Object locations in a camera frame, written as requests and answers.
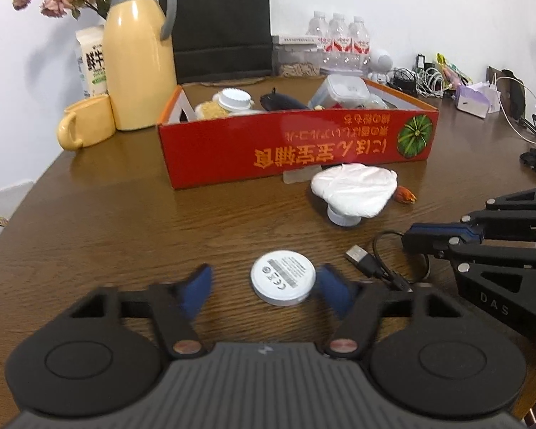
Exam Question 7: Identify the black usb cable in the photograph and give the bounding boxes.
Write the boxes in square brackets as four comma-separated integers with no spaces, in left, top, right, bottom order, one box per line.
[344,230,432,294]

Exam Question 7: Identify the white round puck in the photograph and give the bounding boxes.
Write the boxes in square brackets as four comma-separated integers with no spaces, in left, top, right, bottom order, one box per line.
[249,250,317,307]

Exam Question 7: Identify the clear plastic bead box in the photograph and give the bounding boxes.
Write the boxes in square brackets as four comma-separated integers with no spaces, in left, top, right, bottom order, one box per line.
[308,74,370,109]

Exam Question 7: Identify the plush toy yellow white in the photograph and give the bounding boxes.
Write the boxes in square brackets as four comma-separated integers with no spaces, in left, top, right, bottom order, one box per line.
[194,101,229,120]

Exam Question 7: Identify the navy blue pouch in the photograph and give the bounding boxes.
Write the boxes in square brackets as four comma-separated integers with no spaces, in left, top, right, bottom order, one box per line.
[260,88,309,112]

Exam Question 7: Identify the white bottle cap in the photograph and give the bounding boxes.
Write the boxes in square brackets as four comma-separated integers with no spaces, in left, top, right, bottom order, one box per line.
[213,87,253,112]

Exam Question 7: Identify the small orange object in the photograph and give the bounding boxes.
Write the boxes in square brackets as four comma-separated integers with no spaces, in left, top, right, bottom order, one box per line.
[393,186,416,204]

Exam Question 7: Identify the purple tissue pack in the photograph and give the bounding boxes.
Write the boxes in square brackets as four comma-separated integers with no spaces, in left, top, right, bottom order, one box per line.
[454,82,501,119]

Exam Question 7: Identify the red orange cardboard box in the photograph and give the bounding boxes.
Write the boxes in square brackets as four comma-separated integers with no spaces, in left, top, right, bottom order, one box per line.
[158,82,438,189]

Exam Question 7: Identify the phone stand holder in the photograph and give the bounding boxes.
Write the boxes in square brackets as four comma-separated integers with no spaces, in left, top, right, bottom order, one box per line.
[486,67,536,146]

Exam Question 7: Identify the white robot figurine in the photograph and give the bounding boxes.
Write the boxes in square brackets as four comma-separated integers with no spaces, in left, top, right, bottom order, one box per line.
[368,49,393,84]

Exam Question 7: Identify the water bottle right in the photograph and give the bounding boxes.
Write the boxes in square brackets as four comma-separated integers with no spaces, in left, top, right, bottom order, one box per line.
[348,16,371,70]

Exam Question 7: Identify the water bottle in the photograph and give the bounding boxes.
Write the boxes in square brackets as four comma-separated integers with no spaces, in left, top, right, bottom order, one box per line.
[348,16,371,70]
[328,13,351,68]
[307,11,329,39]

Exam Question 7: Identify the yellow mug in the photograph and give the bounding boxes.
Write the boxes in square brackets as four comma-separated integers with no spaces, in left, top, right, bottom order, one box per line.
[57,94,116,151]

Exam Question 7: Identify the water bottle middle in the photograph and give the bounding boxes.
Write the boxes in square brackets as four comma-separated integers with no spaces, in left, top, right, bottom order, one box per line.
[328,13,351,68]

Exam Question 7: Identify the clear seed container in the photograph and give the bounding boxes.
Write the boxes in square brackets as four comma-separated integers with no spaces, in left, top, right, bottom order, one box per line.
[272,45,322,78]

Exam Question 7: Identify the yellow thermos jug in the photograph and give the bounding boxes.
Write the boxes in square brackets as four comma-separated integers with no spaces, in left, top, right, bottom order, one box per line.
[102,0,177,131]

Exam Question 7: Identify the water bottle left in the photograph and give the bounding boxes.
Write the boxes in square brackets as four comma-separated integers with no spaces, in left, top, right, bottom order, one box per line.
[307,11,329,39]

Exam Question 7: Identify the flat white red box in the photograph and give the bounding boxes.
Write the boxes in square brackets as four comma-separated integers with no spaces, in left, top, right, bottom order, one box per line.
[272,35,319,46]

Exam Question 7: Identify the milk carton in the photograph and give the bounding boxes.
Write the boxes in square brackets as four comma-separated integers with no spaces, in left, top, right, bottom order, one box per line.
[75,25,107,98]

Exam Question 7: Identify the black paper bag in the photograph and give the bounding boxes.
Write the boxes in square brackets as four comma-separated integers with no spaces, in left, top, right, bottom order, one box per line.
[172,0,273,84]

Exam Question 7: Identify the tangled charger cables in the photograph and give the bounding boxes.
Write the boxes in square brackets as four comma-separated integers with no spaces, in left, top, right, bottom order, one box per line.
[390,52,468,99]

